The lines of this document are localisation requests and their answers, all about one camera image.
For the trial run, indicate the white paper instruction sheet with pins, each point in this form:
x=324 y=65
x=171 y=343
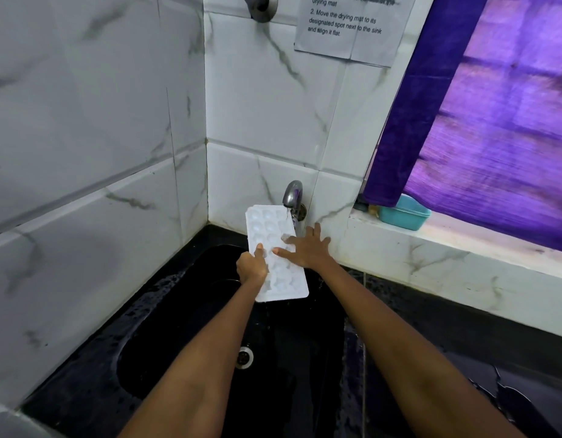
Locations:
x=354 y=25

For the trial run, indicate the white plastic ice cube tray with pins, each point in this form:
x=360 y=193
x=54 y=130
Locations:
x=275 y=250

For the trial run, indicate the black sink basin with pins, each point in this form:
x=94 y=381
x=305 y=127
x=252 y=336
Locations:
x=226 y=342

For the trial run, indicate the person's left thumb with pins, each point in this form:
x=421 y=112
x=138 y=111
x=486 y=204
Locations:
x=259 y=251

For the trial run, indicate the person's left hand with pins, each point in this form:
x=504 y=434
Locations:
x=250 y=270

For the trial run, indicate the teal plastic tub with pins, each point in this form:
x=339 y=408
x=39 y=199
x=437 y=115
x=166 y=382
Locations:
x=403 y=213

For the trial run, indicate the person's right thumb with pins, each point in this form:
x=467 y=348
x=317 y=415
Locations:
x=285 y=254

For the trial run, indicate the chrome water tap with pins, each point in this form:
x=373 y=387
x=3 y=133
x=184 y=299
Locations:
x=293 y=200

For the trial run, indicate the chrome wall fitting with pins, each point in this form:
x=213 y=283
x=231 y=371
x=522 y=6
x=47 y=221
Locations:
x=261 y=5

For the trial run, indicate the metal sink drain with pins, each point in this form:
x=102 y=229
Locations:
x=245 y=357

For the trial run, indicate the person's right hand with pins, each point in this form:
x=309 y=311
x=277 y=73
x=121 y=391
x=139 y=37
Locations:
x=308 y=253

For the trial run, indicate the person's right forearm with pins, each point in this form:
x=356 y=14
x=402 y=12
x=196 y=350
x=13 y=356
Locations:
x=413 y=360

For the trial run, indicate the person's left forearm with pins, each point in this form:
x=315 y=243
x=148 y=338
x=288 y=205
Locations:
x=189 y=369

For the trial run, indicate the purple curtain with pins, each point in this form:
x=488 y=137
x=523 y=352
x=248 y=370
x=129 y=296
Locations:
x=481 y=109

